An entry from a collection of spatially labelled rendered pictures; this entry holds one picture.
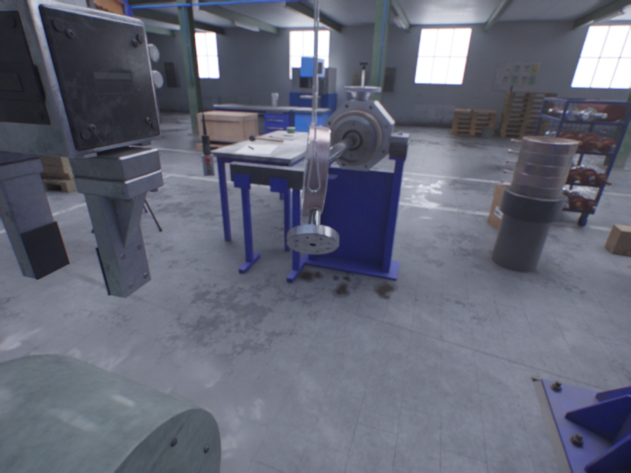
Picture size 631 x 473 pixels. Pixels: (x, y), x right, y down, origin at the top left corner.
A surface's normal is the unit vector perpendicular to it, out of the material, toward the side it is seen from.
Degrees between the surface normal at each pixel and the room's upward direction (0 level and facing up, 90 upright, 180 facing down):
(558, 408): 0
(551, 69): 90
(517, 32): 90
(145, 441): 90
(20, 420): 7
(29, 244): 90
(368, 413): 0
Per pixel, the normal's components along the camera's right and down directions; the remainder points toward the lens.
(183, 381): 0.03, -0.91
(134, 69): 0.96, 0.14
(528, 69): -0.32, 0.39
